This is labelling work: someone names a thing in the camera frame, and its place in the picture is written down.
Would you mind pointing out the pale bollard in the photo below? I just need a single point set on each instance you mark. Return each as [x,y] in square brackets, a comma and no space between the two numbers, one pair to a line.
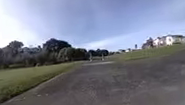
[90,57]
[102,56]

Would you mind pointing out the dark grey asphalt path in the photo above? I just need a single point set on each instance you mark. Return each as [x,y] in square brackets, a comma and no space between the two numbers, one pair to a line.
[111,86]

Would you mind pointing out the grass slope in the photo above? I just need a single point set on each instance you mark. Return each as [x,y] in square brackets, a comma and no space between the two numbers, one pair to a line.
[154,51]

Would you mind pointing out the row of dark trees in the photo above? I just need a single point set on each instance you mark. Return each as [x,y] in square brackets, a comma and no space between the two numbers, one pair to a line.
[30,55]

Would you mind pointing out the white house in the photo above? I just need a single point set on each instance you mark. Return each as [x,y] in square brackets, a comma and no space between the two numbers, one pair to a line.
[168,40]

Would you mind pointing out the grass field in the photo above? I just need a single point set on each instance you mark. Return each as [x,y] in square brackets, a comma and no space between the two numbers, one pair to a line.
[13,82]

